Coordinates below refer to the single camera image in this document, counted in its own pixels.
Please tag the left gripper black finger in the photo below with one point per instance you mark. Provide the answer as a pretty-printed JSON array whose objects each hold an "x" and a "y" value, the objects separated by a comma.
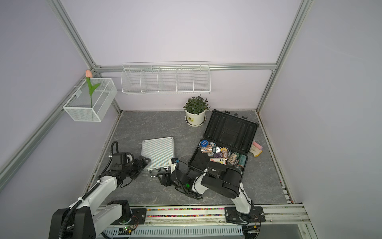
[
  {"x": 135, "y": 174},
  {"x": 144, "y": 161}
]

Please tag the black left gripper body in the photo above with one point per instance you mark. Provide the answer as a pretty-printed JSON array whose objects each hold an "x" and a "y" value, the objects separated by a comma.
[{"x": 132, "y": 169}]

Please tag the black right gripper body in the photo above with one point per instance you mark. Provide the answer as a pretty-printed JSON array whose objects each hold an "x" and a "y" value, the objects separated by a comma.
[{"x": 168, "y": 181}]

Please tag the silver aluminium poker case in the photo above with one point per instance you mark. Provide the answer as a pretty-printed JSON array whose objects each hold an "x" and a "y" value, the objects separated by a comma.
[{"x": 160, "y": 151}]

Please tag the black poker set case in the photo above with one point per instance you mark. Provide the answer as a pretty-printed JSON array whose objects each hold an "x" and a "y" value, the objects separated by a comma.
[{"x": 225, "y": 131}]

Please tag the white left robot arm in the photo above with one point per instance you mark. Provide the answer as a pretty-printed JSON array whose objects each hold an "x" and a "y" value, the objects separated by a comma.
[{"x": 81, "y": 220}]

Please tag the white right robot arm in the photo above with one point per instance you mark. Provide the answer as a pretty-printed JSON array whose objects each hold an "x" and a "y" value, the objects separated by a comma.
[{"x": 220, "y": 178}]

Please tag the striped poker chip stack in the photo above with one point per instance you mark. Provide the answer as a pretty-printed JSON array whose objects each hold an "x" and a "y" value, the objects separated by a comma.
[{"x": 207, "y": 149}]

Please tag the purple poker chip stack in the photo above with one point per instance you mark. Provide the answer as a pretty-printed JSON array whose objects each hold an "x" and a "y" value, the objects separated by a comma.
[{"x": 222, "y": 154}]

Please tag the mixed poker chip row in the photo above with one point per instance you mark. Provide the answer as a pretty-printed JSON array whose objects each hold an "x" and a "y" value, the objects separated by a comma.
[{"x": 233, "y": 159}]

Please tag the green poker chip row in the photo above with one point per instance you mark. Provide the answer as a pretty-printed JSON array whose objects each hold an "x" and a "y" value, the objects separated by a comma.
[{"x": 242, "y": 162}]

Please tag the blue round dealer chip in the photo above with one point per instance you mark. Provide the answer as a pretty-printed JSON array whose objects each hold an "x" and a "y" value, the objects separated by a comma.
[{"x": 204, "y": 143}]

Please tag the playing card deck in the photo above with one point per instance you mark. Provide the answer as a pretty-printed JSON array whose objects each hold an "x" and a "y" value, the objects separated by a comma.
[{"x": 219, "y": 160}]

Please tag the white plant pot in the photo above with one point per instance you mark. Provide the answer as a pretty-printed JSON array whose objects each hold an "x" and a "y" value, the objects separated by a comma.
[{"x": 195, "y": 119}]

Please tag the green potted plant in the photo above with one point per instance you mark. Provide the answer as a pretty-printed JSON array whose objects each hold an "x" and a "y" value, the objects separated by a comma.
[{"x": 196, "y": 105}]

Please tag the white cotton work glove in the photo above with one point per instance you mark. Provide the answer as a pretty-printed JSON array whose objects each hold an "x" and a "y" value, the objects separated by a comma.
[{"x": 255, "y": 151}]

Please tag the purple pink garden trowel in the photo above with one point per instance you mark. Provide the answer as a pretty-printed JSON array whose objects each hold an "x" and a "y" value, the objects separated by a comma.
[{"x": 257, "y": 145}]

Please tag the artificial pink tulip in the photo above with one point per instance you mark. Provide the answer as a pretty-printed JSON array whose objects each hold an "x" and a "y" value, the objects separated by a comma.
[{"x": 91, "y": 87}]

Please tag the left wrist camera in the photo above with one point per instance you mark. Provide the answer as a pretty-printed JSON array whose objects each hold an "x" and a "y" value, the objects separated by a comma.
[{"x": 119, "y": 160}]

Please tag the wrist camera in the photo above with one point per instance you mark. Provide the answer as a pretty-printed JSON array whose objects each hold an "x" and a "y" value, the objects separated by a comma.
[
  {"x": 173, "y": 164},
  {"x": 119, "y": 160}
]

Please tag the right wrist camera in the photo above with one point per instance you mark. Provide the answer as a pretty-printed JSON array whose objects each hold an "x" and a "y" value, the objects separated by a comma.
[{"x": 173, "y": 164}]

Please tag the white vented cable duct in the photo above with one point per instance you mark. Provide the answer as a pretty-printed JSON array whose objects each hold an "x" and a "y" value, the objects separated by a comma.
[{"x": 173, "y": 232}]

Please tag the white mesh wall basket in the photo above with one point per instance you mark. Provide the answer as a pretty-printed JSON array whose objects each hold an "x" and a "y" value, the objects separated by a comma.
[{"x": 78, "y": 106}]

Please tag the white wire wall shelf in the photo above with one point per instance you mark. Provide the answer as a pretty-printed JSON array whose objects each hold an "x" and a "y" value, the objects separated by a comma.
[{"x": 166, "y": 77}]

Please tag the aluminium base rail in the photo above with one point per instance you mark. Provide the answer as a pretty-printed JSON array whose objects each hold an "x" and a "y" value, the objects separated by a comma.
[{"x": 219, "y": 215}]

